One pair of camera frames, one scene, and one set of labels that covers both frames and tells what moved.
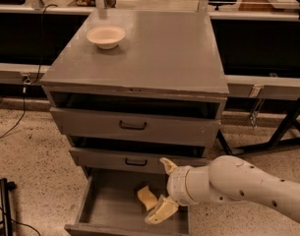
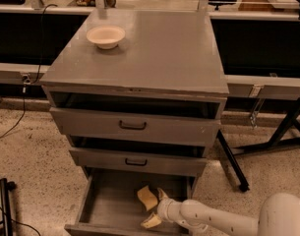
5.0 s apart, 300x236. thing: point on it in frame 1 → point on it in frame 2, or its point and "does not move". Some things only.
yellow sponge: (147, 198) does not move
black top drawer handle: (132, 127) does not move
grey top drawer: (191, 131) does not move
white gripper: (176, 185) → (164, 207)
